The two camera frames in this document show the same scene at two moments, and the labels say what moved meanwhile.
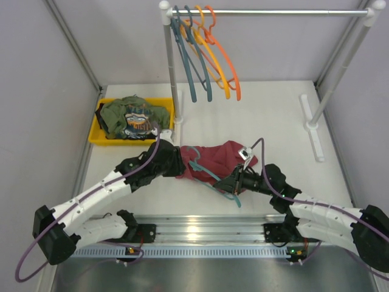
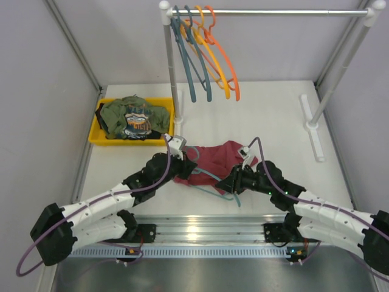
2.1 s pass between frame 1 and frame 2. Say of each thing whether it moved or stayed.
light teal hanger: moved
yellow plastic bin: stayed
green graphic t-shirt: stayed
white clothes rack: stayed
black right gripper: stayed
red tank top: moved
